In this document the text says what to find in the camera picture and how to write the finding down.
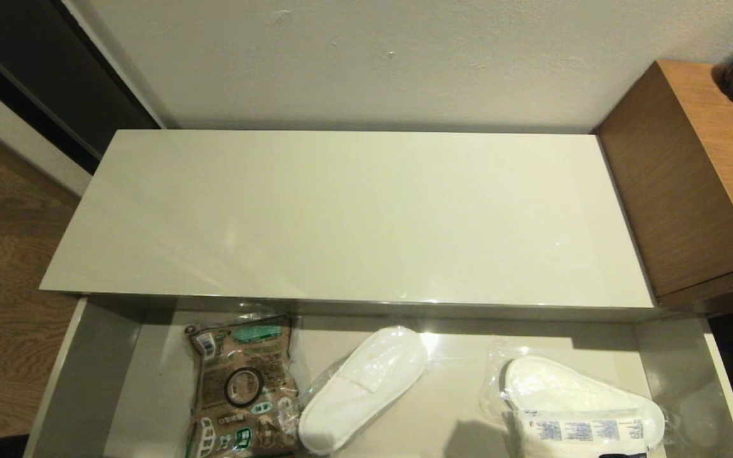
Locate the white slipper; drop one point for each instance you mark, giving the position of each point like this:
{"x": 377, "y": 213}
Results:
{"x": 557, "y": 385}
{"x": 360, "y": 388}

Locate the beige drawer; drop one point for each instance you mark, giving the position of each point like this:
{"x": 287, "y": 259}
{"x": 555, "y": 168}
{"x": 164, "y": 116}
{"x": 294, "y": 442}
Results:
{"x": 455, "y": 413}

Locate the black tape roll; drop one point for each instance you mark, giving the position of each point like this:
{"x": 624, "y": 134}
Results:
{"x": 226, "y": 387}

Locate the white tissue pack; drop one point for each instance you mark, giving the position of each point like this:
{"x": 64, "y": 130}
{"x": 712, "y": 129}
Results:
{"x": 583, "y": 432}

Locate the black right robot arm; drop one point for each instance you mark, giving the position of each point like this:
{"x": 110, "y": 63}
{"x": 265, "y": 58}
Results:
{"x": 621, "y": 456}

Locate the brown snack bag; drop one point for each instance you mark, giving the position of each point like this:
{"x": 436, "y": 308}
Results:
{"x": 271, "y": 356}

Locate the brown wooden side cabinet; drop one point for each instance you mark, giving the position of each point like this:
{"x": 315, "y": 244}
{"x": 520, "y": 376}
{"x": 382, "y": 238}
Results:
{"x": 691, "y": 178}

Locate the dark door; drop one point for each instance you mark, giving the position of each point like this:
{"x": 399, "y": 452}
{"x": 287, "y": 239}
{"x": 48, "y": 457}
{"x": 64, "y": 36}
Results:
{"x": 42, "y": 70}

